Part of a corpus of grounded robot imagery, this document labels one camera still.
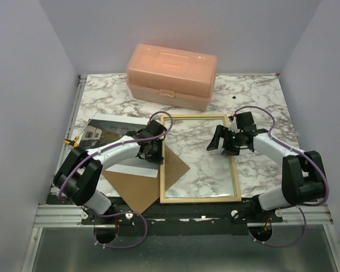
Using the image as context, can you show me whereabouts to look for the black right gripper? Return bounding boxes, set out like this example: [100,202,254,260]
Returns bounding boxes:
[207,125,244,156]

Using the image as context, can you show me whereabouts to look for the light wooden picture frame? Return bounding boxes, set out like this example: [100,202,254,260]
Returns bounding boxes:
[159,114,241,203]

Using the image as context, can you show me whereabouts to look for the grey photo print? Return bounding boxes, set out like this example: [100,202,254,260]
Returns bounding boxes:
[79,113,159,178]

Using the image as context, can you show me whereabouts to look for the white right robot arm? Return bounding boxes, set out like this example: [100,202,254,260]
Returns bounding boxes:
[206,125,329,222]

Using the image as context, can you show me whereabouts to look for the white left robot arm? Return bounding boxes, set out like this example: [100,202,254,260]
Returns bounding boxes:
[53,120,167,224]

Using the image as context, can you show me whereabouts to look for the brown backing board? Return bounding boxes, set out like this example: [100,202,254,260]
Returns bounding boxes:
[103,147,190,214]

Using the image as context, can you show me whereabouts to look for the orange translucent plastic box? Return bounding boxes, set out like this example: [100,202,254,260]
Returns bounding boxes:
[126,44,218,111]

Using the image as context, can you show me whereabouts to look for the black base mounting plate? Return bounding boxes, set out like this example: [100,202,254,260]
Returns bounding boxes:
[81,197,283,229]

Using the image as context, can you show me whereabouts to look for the yellow black clamp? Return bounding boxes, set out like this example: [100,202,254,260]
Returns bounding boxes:
[63,136,79,147]

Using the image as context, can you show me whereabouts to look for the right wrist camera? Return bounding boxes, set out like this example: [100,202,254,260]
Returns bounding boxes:
[229,112,257,133]

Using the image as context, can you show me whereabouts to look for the aluminium rail frame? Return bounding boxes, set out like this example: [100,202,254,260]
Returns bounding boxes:
[33,75,87,228]

